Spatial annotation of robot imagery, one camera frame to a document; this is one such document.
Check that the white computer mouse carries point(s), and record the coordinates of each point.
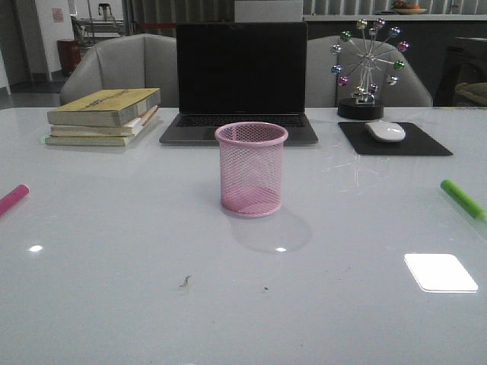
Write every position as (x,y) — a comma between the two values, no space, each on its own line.
(384,131)

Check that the black mouse pad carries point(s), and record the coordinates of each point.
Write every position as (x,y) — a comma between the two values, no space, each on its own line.
(416,142)

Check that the green highlighter pen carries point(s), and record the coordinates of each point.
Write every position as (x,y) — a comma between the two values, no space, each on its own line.
(468,204)

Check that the white middle book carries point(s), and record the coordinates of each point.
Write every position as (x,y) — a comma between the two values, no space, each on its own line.
(132,127)

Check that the fruit bowl on counter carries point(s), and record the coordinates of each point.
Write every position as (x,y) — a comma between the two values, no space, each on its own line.
(407,8)

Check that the grey right armchair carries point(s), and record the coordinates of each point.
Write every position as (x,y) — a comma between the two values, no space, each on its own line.
(321,86)

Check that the pink mesh pen holder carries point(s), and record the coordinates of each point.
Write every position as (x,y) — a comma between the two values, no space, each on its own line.
(251,158)

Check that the ferris wheel desk ornament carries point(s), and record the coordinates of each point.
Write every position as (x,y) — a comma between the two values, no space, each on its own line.
(362,104)

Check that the pale bottom book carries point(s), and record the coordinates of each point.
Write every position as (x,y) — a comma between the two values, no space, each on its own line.
(104,141)

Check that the pink highlighter pen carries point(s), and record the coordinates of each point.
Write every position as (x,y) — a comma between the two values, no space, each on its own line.
(13,197)

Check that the grey left armchair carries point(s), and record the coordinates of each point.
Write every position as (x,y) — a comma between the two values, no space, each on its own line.
(137,61)

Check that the yellow top book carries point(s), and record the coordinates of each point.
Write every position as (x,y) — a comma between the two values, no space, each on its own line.
(109,108)

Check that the grey armchair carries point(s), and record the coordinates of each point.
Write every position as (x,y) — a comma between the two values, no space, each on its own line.
(321,86)
(137,61)

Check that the red trash bin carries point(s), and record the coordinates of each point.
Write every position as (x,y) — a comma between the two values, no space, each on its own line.
(69,55)

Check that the grey laptop black screen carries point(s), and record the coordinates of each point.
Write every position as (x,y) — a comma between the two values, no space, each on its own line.
(240,72)

